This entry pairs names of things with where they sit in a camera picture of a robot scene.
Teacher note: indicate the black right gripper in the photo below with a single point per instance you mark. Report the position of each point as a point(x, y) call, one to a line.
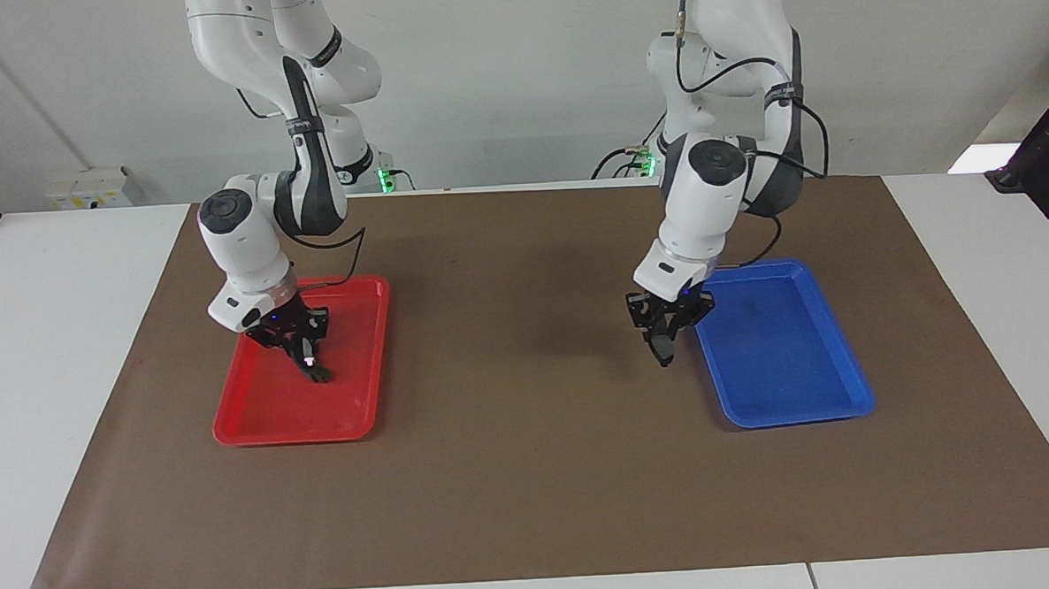
point(287, 327)

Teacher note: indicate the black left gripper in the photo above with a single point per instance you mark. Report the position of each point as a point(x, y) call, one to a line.
point(671, 306)

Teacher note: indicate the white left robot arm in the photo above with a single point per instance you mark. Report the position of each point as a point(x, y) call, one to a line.
point(707, 207)

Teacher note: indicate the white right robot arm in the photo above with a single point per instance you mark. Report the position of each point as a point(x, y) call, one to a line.
point(239, 245)

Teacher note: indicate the red plastic tray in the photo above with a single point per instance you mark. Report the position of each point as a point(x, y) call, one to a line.
point(264, 412)

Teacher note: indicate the blue plastic tray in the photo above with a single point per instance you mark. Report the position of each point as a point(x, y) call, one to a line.
point(784, 354)

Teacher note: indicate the green lit controller box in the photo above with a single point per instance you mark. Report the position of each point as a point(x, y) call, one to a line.
point(386, 178)
point(645, 163)

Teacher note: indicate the brown table mat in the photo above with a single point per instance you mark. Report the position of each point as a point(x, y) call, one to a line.
point(532, 471)

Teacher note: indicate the white wall socket box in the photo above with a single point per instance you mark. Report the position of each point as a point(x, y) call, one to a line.
point(95, 185)

